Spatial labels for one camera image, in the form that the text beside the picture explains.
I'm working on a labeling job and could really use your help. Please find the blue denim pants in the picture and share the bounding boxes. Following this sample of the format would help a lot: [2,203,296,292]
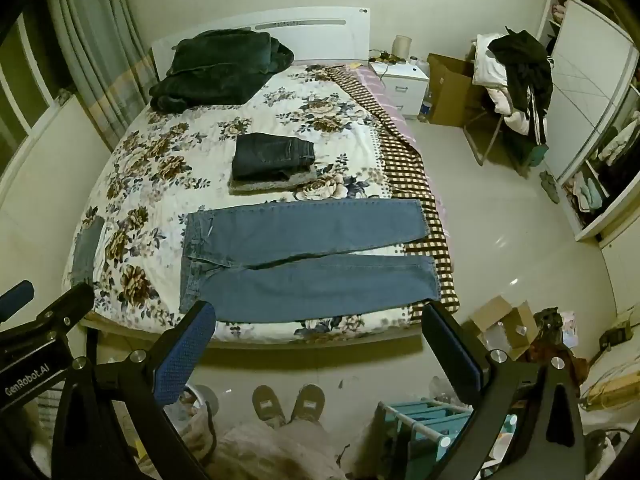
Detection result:
[179,199,441,323]

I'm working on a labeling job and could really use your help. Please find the open cardboard box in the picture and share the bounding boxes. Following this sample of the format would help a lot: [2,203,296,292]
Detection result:
[467,295,541,361]

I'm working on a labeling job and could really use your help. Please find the white bed headboard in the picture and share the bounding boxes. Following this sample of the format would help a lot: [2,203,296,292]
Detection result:
[150,6,373,78]

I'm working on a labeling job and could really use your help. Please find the floral blanket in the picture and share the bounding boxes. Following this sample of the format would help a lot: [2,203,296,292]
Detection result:
[62,62,456,346]

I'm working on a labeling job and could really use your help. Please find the teal storage rack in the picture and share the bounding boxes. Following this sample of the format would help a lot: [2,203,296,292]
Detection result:
[375,399,518,480]

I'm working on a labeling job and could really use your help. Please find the white nightstand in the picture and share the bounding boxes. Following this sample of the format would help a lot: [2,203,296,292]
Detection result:
[369,60,431,120]

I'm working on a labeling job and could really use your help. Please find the pink bed sheet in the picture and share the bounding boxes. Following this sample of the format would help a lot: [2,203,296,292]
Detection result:
[352,66,416,143]

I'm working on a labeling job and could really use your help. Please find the person's right slipper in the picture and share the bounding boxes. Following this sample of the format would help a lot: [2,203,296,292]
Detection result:
[290,384,326,426]

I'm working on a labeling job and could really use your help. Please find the folding chair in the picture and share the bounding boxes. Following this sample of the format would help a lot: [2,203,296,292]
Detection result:
[462,35,551,178]

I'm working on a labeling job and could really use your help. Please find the tall cardboard box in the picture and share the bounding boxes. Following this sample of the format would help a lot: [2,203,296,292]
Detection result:
[425,53,476,127]

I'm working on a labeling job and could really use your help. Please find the white wardrobe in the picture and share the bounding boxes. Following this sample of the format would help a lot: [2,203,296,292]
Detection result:
[535,0,640,243]

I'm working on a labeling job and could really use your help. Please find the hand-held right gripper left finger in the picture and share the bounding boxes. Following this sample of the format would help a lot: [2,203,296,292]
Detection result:
[50,301,217,480]

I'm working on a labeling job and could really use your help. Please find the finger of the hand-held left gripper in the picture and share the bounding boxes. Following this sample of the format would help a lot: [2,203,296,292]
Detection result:
[0,280,35,322]
[0,284,96,356]

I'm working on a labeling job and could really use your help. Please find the white clothes pile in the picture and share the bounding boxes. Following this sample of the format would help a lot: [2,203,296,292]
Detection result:
[472,34,531,136]

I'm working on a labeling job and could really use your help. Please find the dark green blanket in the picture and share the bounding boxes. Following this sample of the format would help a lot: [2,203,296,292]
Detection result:
[149,30,295,113]

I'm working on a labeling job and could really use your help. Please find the black jacket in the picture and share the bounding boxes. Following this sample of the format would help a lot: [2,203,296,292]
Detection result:
[487,27,555,148]

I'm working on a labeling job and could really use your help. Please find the grey slipper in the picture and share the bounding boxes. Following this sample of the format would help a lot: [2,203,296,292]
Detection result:
[540,170,561,204]

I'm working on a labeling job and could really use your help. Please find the small denim cloth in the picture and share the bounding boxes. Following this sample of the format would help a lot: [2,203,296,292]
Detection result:
[70,215,106,288]

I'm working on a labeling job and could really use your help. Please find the folded dark jeans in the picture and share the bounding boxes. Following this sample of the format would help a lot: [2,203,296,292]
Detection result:
[232,132,317,182]

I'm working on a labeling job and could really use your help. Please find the striped curtain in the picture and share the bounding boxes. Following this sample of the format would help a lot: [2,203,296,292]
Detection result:
[45,0,156,153]

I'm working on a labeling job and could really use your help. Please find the brown checkered blanket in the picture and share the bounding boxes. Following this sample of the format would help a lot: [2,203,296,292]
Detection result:
[330,67,461,321]

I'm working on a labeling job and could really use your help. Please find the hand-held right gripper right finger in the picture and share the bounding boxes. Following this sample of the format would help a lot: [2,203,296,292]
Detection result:
[421,301,586,480]

